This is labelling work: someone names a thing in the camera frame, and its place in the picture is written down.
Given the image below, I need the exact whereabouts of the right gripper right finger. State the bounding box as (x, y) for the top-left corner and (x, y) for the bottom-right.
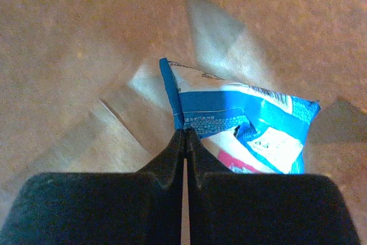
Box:
(186, 130), (360, 244)

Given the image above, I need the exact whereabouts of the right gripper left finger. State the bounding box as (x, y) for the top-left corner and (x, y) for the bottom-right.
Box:
(1, 130), (185, 244)

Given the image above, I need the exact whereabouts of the light blue white snack packet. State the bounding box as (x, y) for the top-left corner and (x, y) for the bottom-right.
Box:
(159, 59), (320, 174)

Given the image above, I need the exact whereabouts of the brown paper bag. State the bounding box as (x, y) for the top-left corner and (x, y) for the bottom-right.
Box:
(1, 0), (366, 243)

